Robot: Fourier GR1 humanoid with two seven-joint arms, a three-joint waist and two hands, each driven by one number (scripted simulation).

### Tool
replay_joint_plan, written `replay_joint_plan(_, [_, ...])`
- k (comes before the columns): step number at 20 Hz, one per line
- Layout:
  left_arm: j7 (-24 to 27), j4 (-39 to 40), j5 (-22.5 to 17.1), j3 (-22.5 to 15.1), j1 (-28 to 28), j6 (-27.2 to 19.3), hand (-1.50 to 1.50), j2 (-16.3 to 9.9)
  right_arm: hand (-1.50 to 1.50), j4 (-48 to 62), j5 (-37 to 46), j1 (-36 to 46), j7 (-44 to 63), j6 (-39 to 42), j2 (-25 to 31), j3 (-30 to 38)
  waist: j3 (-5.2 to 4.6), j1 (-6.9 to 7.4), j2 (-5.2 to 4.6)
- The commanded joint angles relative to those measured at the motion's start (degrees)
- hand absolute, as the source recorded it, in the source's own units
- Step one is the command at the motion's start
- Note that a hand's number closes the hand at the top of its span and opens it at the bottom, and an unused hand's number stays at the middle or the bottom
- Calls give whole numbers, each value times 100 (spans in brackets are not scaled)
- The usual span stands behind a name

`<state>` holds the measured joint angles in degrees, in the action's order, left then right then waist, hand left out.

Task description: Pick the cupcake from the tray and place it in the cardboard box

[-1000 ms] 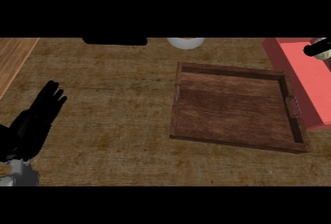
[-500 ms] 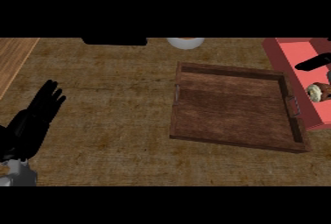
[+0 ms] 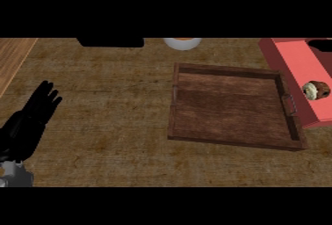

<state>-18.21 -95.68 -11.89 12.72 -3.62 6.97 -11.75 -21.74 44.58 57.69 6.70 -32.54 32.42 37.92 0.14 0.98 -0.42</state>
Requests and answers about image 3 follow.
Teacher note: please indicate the brown wooden tray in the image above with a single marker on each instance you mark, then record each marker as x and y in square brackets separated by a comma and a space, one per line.
[234, 108]

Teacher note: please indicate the black appliance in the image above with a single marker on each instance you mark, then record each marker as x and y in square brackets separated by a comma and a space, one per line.
[111, 42]

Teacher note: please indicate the brown cupcake with white frosting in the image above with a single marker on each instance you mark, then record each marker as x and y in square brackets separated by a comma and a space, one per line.
[317, 90]

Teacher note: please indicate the red rectangular box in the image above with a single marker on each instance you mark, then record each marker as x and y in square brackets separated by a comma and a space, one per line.
[303, 76]

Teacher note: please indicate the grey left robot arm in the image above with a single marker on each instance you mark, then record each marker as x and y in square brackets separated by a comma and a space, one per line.
[16, 175]

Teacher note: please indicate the white cup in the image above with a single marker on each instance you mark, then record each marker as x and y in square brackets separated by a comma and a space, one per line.
[182, 43]

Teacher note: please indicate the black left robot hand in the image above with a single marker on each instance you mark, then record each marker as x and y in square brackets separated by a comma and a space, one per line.
[26, 126]

